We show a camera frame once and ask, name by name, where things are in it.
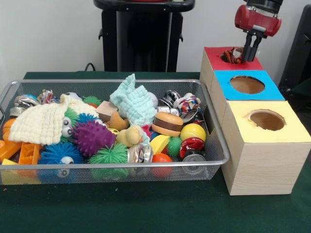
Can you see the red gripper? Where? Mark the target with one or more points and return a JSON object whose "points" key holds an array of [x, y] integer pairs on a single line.
{"points": [[257, 20]]}

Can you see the orange striped tiger plush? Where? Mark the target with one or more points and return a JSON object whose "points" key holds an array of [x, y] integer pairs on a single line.
{"points": [[230, 57]]}

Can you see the mint green cloth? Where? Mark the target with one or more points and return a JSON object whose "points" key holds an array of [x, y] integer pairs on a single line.
{"points": [[133, 104]]}

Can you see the yellow plush duck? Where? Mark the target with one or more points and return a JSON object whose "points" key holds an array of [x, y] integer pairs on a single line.
{"points": [[128, 136]]}

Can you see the shallow silver mesh bin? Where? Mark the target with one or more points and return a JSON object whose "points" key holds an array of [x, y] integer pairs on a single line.
{"points": [[170, 82]]}

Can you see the wooden box with three holes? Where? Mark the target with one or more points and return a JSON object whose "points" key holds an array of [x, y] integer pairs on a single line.
{"points": [[264, 165]]}

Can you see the black stand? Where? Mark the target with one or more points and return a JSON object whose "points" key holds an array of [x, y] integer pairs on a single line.
{"points": [[298, 48]]}

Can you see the dark green tablecloth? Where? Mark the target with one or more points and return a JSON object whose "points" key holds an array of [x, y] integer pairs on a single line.
{"points": [[303, 88], [145, 208]]}

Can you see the yellow ball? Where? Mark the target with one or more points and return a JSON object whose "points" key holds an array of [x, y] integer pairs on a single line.
{"points": [[193, 132]]}

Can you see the toy hamburger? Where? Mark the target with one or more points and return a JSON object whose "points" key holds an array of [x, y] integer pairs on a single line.
{"points": [[167, 121]]}

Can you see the crushed red can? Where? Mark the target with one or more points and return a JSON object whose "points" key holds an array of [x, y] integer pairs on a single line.
{"points": [[192, 144]]}

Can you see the orange red ball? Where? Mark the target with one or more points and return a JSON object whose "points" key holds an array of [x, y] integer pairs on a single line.
{"points": [[162, 159]]}

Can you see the purple spiky rubber toy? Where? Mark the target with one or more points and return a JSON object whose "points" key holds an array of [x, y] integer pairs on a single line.
{"points": [[94, 138]]}

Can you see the cream knitted cloth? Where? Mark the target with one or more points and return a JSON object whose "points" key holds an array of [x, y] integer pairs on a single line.
{"points": [[36, 123]]}

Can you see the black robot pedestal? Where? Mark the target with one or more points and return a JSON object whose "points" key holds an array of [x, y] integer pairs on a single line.
{"points": [[141, 43]]}

